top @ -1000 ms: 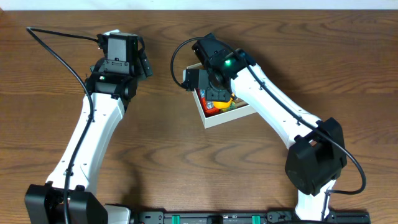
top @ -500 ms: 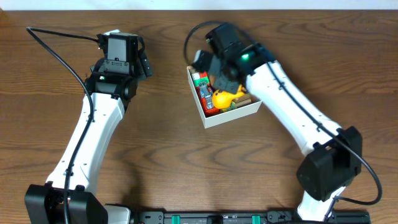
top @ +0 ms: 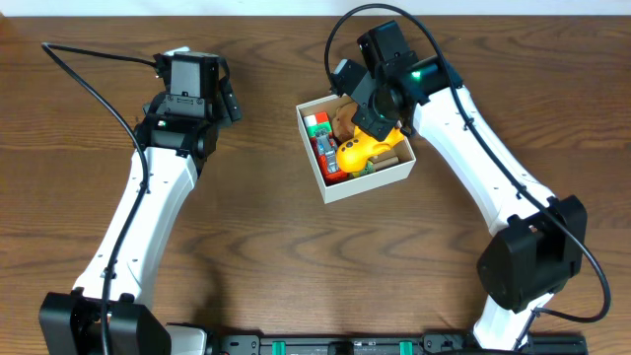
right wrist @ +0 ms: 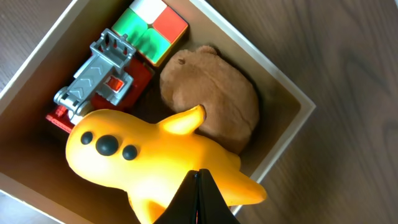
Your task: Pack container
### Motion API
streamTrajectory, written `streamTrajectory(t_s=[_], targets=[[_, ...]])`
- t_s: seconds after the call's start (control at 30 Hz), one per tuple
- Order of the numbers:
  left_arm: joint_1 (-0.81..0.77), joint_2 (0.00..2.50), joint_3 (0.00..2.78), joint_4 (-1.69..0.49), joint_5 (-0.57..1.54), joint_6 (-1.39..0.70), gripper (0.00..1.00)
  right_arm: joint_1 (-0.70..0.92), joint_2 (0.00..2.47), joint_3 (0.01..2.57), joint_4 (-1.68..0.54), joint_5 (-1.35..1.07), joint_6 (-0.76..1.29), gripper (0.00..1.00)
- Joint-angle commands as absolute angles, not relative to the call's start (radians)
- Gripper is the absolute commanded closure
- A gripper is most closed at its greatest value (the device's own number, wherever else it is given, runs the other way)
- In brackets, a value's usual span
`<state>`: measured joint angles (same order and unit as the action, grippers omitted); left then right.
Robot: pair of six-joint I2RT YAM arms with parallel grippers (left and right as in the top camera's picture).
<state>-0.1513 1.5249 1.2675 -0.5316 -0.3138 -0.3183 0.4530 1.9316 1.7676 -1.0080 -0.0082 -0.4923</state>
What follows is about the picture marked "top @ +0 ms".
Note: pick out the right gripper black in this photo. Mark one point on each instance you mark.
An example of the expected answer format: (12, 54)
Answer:
(366, 118)

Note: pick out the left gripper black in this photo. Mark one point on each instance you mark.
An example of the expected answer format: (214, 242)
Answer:
(232, 106)

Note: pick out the brown plush toy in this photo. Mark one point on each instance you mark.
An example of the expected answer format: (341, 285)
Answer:
(342, 125)

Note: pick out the yellow round toy with handle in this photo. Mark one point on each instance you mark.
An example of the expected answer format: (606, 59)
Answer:
(376, 164)

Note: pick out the orange toy dinosaur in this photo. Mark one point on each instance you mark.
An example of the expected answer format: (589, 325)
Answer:
(353, 155)

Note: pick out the multicoloured puzzle cube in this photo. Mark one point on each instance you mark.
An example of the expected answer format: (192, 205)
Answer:
(316, 123)

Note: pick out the red toy car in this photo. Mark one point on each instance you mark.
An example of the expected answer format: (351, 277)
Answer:
(325, 149)

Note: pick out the white cardboard box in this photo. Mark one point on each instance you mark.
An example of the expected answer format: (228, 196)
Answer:
(356, 185)

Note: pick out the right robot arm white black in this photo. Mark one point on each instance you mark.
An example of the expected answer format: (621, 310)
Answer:
(537, 239)

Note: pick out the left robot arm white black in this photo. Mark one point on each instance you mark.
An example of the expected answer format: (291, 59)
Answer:
(108, 310)

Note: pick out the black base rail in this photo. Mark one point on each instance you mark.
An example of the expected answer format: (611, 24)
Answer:
(374, 345)

